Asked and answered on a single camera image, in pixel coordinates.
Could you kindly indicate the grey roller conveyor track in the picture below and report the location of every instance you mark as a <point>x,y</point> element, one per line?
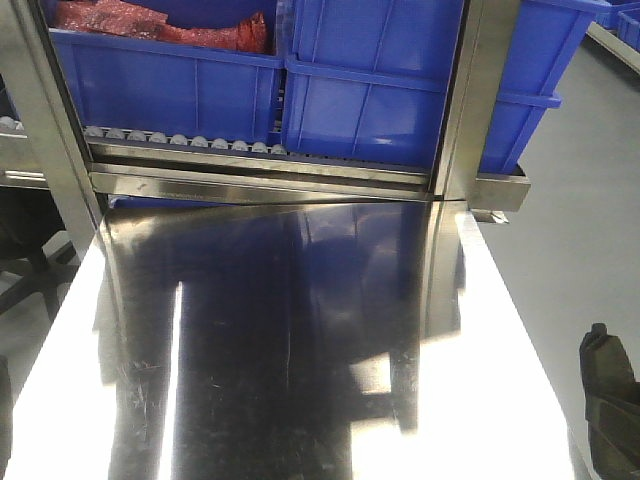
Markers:
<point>113,133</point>

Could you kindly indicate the black office chair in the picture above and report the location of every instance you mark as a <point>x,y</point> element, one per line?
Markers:
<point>29,219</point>

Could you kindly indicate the grey brake pad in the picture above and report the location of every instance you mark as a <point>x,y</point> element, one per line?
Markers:
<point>603,359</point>

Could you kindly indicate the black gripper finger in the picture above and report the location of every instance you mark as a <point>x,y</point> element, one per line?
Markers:
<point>613,430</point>
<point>6,413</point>

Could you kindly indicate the red bubble wrap bag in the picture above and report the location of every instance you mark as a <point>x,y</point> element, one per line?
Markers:
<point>207,24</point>

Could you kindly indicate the right blue plastic bin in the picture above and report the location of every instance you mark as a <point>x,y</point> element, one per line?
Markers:
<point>368,80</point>

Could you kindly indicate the blue plastic bin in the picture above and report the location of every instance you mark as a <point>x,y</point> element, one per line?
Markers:
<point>171,88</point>
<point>368,80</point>

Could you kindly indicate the stainless steel rack frame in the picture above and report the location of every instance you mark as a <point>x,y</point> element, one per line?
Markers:
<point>51,151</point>

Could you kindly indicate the left blue plastic bin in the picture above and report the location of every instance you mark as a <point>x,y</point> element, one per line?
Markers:
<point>171,88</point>

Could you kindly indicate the far blue bins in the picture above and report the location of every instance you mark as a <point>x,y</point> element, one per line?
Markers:
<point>609,19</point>

